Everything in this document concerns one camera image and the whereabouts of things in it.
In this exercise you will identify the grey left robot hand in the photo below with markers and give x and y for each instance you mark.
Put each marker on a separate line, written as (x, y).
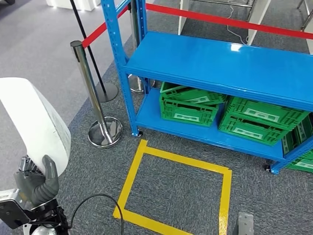
(48, 181)

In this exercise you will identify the white curved plastic part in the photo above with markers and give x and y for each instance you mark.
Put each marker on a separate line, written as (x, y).
(32, 123)

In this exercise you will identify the blue metal shelf rack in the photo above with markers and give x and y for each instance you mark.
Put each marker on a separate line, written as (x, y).
(219, 65)

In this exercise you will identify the short red barrier belt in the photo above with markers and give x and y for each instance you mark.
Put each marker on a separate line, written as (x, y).
(102, 29)

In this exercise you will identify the clean yellow floor tape square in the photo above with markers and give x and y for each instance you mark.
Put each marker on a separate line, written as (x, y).
(183, 159)

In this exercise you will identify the white display plinth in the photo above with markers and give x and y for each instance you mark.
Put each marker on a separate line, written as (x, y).
(73, 4)

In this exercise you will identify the long red barrier belt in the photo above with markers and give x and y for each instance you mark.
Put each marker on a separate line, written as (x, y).
(219, 21)

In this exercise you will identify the white desk with metal bars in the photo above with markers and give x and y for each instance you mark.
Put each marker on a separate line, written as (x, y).
(256, 22)
(310, 42)

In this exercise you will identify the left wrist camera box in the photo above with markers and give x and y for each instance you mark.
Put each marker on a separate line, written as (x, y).
(10, 211)

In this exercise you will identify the chrome stanchion post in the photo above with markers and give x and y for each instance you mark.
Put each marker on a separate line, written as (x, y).
(84, 76)
(133, 22)

